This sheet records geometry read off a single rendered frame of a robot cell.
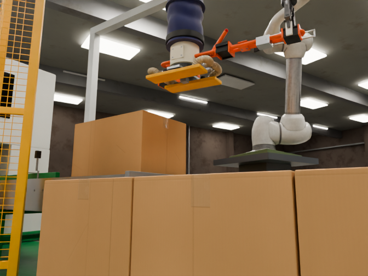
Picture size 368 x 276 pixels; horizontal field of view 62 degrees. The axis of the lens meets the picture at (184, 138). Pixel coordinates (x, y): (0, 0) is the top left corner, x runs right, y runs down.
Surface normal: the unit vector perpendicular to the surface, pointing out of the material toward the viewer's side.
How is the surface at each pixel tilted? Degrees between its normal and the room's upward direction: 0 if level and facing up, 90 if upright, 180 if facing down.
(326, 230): 90
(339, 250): 90
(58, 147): 90
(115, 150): 90
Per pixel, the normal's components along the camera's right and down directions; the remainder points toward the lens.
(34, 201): -0.57, -0.15
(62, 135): 0.56, -0.15
